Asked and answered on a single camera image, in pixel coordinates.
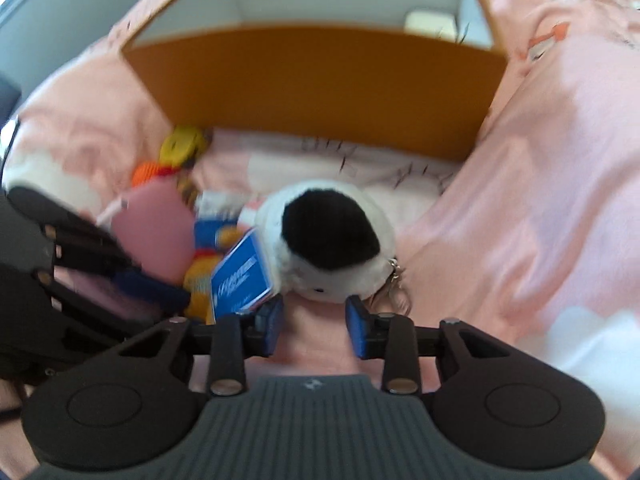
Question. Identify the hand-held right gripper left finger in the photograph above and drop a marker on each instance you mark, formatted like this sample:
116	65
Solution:
272	325

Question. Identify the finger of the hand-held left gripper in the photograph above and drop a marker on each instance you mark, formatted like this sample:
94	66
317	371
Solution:
150	290
85	245

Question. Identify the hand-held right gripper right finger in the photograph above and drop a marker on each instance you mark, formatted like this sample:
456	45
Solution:
356	327

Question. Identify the blue yellow duck plush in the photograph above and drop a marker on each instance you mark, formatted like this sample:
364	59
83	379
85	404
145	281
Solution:
202	277

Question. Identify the blue paper tag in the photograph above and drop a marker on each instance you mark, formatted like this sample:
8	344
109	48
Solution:
240	275

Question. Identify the pink round pouch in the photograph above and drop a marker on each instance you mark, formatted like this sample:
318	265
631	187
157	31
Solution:
155	230

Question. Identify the orange crochet toy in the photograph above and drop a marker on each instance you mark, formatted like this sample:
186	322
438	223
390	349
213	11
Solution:
150	172

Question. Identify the yellow tape measure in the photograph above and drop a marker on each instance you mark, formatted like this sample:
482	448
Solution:
181	144

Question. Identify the orange cardboard box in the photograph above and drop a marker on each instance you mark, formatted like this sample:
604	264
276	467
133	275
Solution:
320	85

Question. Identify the pink printed blanket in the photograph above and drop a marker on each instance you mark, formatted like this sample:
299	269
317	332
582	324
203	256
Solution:
525	185

